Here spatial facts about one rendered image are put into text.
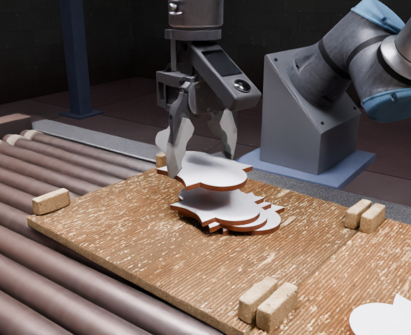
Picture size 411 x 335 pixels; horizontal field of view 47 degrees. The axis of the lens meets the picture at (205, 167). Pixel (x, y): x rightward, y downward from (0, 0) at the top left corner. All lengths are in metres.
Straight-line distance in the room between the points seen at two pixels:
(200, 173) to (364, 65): 0.44
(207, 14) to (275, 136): 0.53
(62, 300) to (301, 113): 0.68
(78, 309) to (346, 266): 0.33
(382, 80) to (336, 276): 0.45
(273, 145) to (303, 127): 0.09
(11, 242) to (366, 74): 0.69
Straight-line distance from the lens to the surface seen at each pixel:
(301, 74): 1.09
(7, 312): 0.61
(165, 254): 0.64
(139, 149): 1.11
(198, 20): 0.65
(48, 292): 0.63
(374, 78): 0.96
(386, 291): 0.61
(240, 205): 0.71
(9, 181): 1.00
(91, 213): 0.77
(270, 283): 0.54
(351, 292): 0.59
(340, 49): 1.06
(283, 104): 1.09
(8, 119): 1.32
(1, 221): 0.85
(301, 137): 1.09
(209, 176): 0.68
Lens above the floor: 1.27
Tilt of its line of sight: 21 degrees down
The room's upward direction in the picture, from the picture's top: straight up
